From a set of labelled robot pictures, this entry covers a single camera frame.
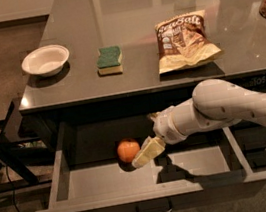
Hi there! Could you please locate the brown sea salt chip bag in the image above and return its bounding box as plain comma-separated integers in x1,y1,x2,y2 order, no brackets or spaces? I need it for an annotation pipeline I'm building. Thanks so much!
155,10,222,74

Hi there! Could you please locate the open grey top drawer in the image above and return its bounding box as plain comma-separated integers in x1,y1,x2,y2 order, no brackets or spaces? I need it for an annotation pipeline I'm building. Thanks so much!
37,115,266,212

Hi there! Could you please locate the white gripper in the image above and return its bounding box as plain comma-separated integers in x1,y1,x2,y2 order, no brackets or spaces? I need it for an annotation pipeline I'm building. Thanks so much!
131,106,187,168

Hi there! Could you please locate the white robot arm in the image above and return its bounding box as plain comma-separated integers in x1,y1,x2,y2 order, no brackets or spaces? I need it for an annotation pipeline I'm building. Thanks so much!
132,79,266,168

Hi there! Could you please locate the metal drawer handle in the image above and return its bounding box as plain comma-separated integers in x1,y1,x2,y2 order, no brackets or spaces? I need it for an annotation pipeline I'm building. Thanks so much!
136,200,173,212

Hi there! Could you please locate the black folding side table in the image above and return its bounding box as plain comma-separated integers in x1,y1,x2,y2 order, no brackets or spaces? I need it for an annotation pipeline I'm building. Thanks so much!
0,98,54,193

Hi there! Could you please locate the white bowl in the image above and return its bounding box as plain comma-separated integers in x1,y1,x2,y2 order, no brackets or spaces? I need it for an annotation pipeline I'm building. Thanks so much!
22,44,70,77

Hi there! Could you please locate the green yellow sponge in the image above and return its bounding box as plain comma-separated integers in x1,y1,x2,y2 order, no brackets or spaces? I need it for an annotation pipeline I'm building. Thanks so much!
96,46,123,76

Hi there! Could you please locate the orange fruit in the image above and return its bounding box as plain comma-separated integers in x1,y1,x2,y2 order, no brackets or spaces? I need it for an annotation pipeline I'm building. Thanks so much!
117,138,140,163

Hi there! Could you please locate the grey counter cabinet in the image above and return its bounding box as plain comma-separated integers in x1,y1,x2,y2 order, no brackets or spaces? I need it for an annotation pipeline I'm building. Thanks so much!
20,0,266,149

